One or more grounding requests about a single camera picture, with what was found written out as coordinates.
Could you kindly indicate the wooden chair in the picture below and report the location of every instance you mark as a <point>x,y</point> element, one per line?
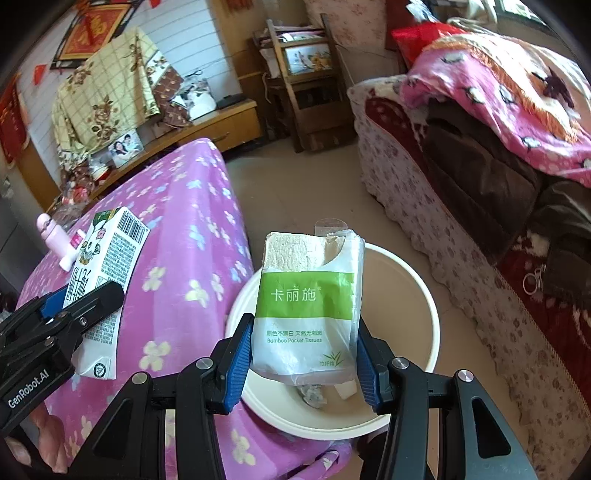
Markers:
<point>306,84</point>

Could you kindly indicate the red fu wall picture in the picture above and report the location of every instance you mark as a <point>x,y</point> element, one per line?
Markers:
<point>94,25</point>

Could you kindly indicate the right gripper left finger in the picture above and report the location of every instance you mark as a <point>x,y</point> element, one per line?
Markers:
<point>128,440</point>

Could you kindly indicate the pink water bottle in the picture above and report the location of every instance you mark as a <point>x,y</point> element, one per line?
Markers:
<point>54,236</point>

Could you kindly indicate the white green milk carton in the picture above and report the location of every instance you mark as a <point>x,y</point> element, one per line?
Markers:
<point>102,272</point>

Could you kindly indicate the framed couple photo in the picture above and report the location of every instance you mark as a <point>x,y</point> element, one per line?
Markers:
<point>125,148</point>

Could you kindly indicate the beige tissue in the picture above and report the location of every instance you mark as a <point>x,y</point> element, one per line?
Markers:
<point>312,395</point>

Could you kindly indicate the wooden TV cabinet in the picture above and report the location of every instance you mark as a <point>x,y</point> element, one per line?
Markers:
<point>227,128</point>

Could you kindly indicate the white kettle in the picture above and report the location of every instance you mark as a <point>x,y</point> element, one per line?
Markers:
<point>195,97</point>

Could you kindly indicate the white plastic trash bucket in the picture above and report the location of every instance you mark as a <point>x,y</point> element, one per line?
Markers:
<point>398,308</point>

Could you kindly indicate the pink floral upright mattress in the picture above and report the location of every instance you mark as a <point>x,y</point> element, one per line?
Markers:
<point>354,23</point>

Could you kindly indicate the yellow floral cloth cover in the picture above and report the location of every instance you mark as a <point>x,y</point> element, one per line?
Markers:
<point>116,90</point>

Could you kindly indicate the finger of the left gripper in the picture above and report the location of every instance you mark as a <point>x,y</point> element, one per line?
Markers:
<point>53,303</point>
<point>93,307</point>

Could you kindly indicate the pink floral tablecloth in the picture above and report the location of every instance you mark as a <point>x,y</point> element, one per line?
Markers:
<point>189,272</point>

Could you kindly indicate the floral covered sofa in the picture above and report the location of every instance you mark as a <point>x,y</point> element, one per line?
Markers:
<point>531,309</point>

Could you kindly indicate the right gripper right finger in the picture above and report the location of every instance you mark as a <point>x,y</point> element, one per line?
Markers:
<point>475,440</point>

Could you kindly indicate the white bottle red label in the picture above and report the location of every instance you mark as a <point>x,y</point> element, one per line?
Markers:
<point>70,256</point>

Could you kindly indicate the pink cartoon blanket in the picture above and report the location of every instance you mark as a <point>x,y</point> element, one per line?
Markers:
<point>535,100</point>

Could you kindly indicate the green white tissue pack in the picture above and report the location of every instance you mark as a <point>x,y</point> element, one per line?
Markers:
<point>308,308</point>

